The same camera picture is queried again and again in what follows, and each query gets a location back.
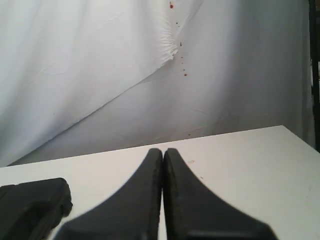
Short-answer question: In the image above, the dark metal rack frame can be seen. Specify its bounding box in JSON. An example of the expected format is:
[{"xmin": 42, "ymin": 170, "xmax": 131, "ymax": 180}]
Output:
[{"xmin": 308, "ymin": 0, "xmax": 320, "ymax": 152}]

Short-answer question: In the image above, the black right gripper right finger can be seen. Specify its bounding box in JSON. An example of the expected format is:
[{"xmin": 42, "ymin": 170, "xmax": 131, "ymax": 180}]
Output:
[{"xmin": 163, "ymin": 148, "xmax": 275, "ymax": 240}]

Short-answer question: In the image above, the black plastic tool case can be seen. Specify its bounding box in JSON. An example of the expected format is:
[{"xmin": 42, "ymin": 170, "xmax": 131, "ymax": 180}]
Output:
[{"xmin": 0, "ymin": 177, "xmax": 73, "ymax": 240}]

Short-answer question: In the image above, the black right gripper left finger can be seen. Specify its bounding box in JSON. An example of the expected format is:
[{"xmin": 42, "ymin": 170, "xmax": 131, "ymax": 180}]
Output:
[{"xmin": 56, "ymin": 148, "xmax": 163, "ymax": 240}]

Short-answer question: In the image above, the white backdrop cloth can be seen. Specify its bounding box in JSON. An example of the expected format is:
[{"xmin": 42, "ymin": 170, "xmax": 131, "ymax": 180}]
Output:
[{"xmin": 0, "ymin": 0, "xmax": 315, "ymax": 167}]

